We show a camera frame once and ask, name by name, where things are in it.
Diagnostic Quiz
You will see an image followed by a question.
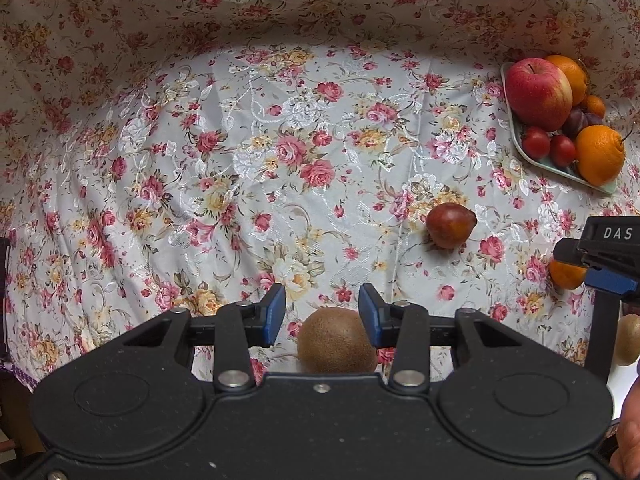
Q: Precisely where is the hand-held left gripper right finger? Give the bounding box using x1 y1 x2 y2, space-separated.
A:
358 282 523 393

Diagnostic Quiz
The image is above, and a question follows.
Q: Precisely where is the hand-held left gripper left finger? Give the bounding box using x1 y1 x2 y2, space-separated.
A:
121 283 287 393

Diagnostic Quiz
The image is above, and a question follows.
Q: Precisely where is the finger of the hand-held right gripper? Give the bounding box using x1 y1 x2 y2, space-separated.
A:
585 266 640 302
552 237 593 269

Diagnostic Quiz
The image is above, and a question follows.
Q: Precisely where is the small orange mandarin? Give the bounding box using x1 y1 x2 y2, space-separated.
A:
582 95 607 120
548 258 588 291

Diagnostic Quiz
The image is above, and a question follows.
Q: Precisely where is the brown kiwi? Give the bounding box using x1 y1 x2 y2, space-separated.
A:
614 314 640 367
297 307 378 375

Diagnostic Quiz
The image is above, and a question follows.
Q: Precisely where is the dark box with white inside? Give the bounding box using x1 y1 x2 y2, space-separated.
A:
587 290 640 401

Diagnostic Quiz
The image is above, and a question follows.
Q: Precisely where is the reddish brown plum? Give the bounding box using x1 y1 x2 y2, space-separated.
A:
426 203 477 250

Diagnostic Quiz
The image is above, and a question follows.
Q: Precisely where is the person's right hand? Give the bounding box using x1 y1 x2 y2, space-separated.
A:
611 400 640 479

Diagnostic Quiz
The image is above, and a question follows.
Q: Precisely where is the large knobbed orange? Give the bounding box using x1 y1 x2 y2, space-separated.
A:
574 125 627 187

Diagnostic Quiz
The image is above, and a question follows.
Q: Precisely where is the light green plate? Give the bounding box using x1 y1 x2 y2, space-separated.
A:
500 61 620 196

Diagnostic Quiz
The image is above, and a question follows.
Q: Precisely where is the red cherry tomato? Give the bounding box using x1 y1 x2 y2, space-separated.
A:
550 134 577 168
521 126 552 158

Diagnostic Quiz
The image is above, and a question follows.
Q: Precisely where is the floral tablecloth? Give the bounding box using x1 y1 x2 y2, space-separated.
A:
0 0 640 396

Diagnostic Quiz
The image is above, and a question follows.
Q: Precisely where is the red apple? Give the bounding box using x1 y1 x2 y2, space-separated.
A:
506 58 574 132

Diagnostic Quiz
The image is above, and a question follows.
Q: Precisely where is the large round orange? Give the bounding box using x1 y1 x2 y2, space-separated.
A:
545 55 588 107

